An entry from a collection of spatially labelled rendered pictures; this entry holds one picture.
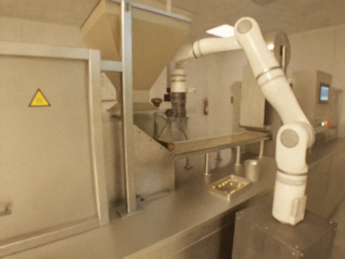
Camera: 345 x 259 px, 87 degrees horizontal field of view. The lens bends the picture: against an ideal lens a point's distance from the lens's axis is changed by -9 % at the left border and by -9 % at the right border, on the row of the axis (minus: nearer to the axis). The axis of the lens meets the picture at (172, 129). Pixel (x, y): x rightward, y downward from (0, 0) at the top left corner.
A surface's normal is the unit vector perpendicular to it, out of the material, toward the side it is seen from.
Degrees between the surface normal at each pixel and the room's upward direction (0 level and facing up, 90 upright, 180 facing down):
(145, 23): 114
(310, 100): 90
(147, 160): 90
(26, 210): 90
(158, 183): 90
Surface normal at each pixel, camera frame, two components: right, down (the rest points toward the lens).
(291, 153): -0.76, 0.14
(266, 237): -0.88, 0.07
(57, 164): 0.58, 0.12
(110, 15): 0.53, 0.51
